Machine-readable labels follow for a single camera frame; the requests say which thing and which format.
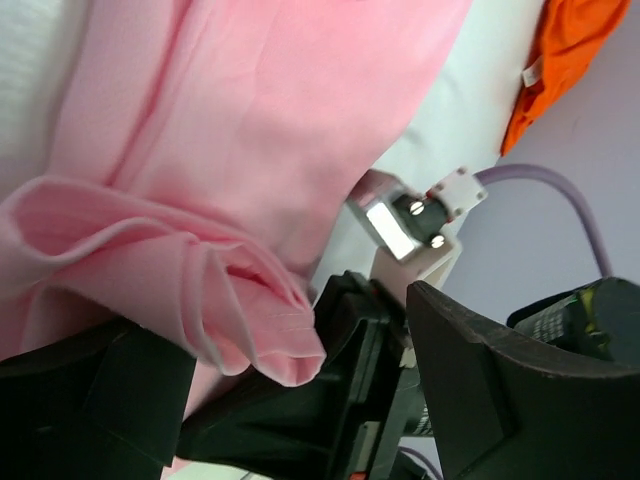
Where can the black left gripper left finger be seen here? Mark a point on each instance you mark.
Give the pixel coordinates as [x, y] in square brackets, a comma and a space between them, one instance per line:
[107, 403]

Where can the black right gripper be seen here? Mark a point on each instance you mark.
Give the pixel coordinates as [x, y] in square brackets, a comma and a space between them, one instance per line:
[347, 422]

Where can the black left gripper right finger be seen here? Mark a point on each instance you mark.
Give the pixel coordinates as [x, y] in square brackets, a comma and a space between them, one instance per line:
[552, 393]

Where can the pink t shirt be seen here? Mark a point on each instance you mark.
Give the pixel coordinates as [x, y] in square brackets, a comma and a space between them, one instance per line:
[182, 164]

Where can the orange t shirt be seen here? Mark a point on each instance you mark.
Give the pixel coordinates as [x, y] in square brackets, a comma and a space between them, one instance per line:
[569, 36]

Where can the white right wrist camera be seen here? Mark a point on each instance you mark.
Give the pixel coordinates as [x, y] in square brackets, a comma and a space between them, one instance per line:
[412, 229]

